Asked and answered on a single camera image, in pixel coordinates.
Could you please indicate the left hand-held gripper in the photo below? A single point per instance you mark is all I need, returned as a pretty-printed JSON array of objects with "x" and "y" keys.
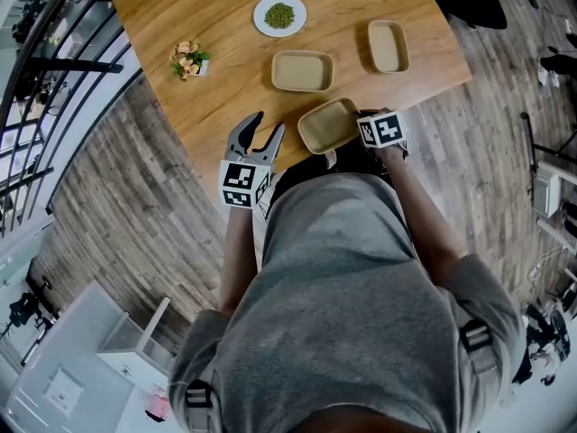
[{"x": 239, "y": 178}]

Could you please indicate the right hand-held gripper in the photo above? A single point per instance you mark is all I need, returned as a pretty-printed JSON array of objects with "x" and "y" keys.
[{"x": 383, "y": 129}]

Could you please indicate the person's right forearm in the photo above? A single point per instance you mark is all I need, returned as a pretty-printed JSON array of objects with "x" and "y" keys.
[{"x": 424, "y": 223}]

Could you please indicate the person's left forearm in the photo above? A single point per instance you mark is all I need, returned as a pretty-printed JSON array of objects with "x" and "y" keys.
[{"x": 239, "y": 260}]

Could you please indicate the person's black trousers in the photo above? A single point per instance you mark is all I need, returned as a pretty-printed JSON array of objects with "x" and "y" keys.
[{"x": 356, "y": 160}]

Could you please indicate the orange flowers in white pot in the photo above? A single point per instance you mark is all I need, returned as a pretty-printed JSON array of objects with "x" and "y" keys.
[{"x": 187, "y": 61}]

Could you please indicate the white plate of green beans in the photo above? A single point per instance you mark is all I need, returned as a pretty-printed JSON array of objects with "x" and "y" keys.
[{"x": 279, "y": 15}]

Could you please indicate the white box unit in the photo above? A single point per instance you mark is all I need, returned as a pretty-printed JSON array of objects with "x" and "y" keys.
[{"x": 546, "y": 190}]

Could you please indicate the person's grey shirt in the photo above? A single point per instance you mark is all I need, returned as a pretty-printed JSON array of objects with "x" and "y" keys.
[{"x": 347, "y": 309}]

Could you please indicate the white power strip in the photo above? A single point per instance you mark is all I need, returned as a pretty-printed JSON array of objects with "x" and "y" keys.
[{"x": 543, "y": 264}]

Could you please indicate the white display stand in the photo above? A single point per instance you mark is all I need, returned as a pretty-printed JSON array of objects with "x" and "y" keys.
[{"x": 135, "y": 336}]

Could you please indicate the pink box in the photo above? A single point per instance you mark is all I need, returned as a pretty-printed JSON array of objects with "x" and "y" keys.
[{"x": 157, "y": 402}]

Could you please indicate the black metal desk frame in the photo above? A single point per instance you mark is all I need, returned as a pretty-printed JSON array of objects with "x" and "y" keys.
[{"x": 547, "y": 147}]

